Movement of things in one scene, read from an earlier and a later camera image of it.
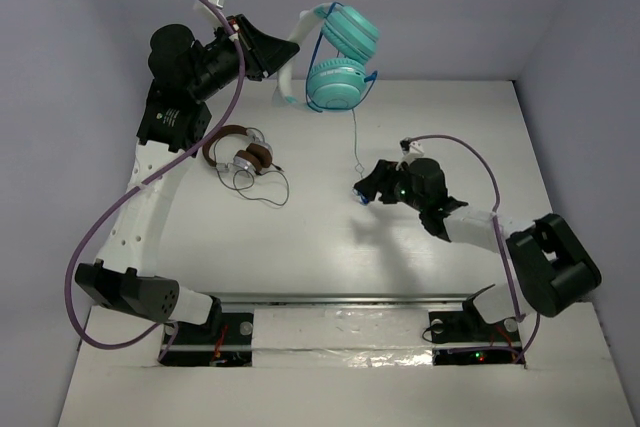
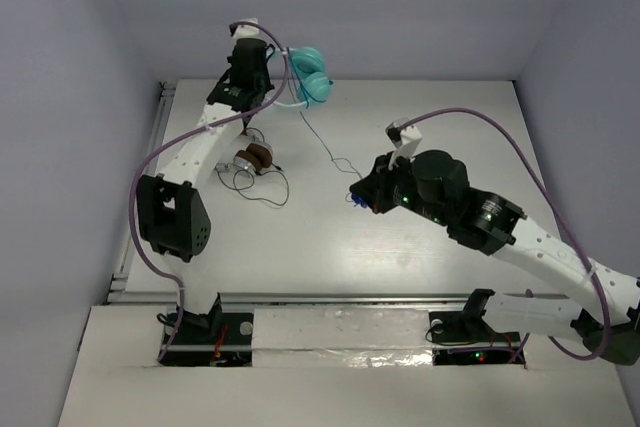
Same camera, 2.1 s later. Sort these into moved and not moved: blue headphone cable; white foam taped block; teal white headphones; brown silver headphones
Moved: blue headphone cable; teal white headphones
Not moved: brown silver headphones; white foam taped block
